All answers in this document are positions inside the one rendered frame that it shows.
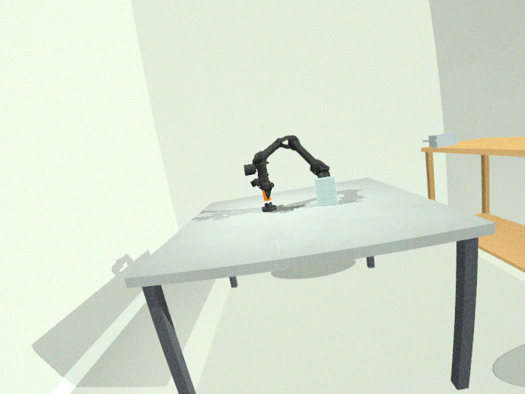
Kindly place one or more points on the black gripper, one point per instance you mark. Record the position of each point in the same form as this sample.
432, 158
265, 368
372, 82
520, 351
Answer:
267, 185

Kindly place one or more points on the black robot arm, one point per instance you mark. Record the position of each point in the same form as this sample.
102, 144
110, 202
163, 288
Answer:
260, 159

